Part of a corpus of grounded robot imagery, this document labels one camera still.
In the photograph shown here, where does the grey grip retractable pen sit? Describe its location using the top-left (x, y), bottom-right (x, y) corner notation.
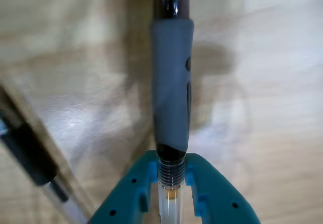
top-left (150, 0), bottom-right (195, 224)

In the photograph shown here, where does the clear pen with black grip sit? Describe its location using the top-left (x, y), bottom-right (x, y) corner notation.
top-left (0, 107), bottom-right (91, 224)

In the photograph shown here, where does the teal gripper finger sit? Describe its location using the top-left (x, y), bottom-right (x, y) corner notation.
top-left (89, 150), bottom-right (158, 224)
top-left (185, 152), bottom-right (262, 224)

